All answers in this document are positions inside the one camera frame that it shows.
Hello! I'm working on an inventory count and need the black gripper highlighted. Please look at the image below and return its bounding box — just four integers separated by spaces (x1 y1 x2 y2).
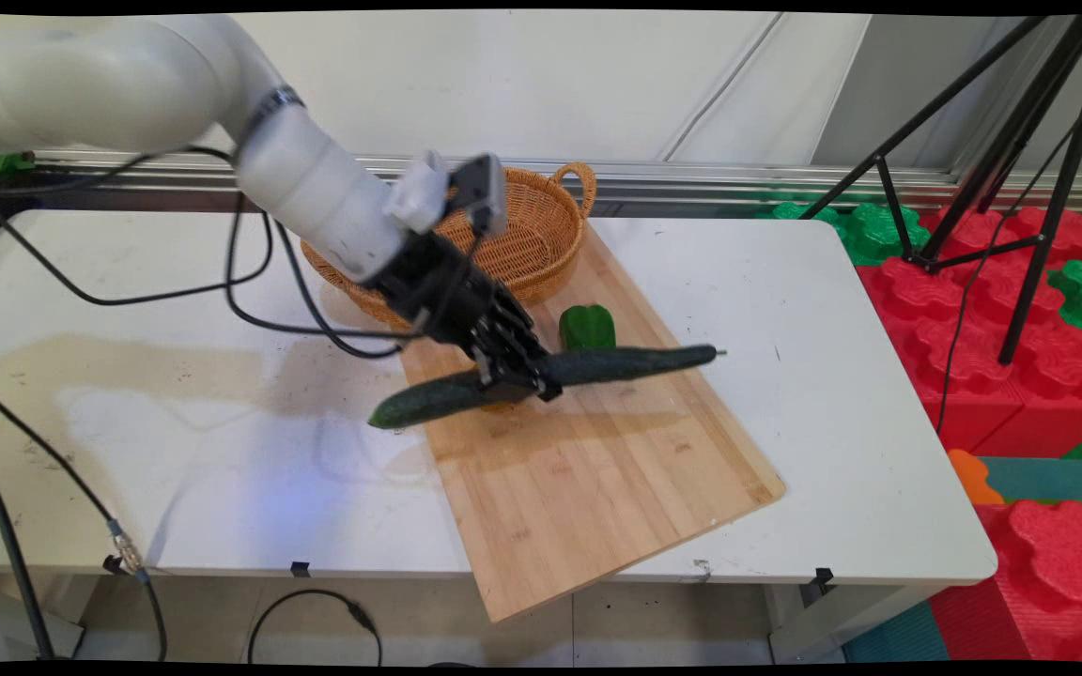
367 233 563 403

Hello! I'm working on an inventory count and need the long dark green cucumber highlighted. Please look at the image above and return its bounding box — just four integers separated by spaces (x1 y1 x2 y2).
368 345 719 431

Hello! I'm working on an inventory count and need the green bell pepper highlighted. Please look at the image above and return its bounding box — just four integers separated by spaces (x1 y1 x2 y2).
559 303 617 353

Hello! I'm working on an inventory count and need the woven wicker basket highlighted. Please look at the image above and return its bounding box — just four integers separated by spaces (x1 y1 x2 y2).
300 162 597 331

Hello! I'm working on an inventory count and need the wooden cutting board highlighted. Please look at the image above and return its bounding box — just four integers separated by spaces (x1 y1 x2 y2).
397 221 786 624

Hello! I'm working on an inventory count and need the white table leg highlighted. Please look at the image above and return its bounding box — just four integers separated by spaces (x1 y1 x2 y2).
766 582 910 664

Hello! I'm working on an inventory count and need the red foam block stack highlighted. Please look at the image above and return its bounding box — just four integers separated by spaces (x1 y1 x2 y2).
856 207 1082 458

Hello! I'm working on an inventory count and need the orange foam piece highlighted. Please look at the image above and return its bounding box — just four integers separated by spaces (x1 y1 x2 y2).
948 449 1007 506

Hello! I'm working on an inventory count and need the teal foam mat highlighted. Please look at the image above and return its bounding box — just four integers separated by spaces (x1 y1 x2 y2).
842 601 951 664
976 455 1082 504

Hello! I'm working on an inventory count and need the black tripod stand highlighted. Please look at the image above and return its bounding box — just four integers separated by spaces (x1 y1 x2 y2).
799 14 1082 367

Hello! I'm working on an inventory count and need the large red foam block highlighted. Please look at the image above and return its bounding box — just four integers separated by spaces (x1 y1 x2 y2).
929 499 1082 664

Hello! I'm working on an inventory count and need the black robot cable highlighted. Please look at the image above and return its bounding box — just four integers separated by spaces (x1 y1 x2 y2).
0 146 275 308
224 188 429 341
273 221 407 361

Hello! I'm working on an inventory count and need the wrist camera with grey mount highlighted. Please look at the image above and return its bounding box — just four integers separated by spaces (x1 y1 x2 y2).
386 150 510 237

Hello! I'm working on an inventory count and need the aluminium wall rail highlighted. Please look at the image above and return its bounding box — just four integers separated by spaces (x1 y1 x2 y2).
34 148 1082 213

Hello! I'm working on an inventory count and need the black looped cable with plug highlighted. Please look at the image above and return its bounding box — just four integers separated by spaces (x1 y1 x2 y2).
247 589 383 667

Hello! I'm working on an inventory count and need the thin cable with metal connector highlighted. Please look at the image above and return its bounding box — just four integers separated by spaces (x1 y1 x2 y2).
0 376 168 662

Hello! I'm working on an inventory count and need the thin black tripod cable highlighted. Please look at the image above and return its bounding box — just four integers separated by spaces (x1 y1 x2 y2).
934 122 1079 435

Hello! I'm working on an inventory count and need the thick black floor cable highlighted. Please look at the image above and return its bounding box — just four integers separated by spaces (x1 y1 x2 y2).
0 434 56 660

